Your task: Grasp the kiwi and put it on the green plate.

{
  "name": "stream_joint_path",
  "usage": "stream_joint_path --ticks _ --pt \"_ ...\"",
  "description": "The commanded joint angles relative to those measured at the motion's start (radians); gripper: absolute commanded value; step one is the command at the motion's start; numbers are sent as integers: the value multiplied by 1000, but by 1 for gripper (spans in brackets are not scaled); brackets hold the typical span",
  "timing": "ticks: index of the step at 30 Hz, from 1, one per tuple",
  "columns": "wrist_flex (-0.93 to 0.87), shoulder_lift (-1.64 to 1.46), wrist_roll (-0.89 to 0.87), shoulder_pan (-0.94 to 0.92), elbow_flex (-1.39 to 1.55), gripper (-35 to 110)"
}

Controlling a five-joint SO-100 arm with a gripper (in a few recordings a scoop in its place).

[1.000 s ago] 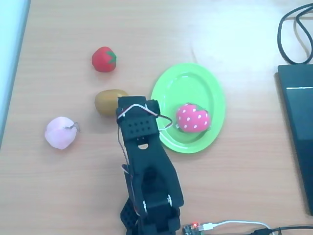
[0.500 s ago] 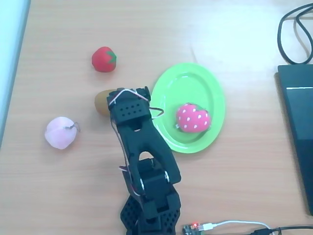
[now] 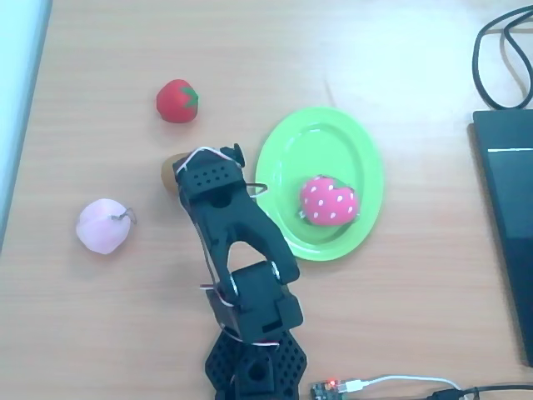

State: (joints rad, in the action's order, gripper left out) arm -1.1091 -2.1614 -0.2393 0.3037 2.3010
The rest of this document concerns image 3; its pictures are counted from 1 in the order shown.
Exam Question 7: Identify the brown toy kiwi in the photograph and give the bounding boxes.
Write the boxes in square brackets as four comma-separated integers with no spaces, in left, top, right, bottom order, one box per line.
[161,152,189,195]

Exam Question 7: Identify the green plate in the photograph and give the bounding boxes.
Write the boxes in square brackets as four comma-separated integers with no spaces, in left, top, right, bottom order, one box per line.
[255,106,385,263]

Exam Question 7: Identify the red toy tomato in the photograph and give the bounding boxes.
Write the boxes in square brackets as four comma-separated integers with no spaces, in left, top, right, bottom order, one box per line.
[156,78,201,124]

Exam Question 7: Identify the pink toy strawberry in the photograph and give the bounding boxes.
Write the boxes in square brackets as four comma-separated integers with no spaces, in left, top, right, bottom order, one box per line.
[297,174,360,228]

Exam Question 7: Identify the pale pink toy peach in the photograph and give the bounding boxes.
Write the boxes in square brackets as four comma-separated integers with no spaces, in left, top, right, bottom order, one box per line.
[76,197,139,255]

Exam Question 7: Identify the motor controller board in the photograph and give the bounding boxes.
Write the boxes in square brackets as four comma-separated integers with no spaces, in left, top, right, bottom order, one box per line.
[310,377,347,400]

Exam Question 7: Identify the black laptop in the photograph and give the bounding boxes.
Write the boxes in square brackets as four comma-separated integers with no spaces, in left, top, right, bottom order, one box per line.
[471,109,533,368]

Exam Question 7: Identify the white USB cable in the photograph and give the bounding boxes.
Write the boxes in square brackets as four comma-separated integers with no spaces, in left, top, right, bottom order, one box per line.
[339,374,464,395]

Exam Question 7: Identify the black power cable with plug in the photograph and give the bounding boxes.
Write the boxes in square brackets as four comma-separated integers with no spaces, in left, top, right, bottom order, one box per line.
[428,383,533,400]

